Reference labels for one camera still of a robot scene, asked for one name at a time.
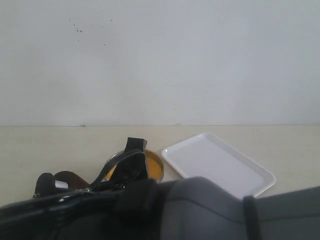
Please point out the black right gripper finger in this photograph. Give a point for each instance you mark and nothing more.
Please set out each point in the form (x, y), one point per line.
(45, 186)

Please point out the white plastic tray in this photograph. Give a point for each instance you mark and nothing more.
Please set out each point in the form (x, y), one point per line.
(205, 155)

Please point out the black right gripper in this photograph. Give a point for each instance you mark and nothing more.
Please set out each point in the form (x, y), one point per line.
(134, 168)

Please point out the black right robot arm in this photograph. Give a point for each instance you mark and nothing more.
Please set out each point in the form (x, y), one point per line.
(124, 203)

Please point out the steel bowl of yellow millet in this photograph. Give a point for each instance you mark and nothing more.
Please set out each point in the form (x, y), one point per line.
(155, 165)

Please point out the brown wooden spoon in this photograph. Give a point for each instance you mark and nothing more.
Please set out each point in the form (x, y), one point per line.
(68, 180)

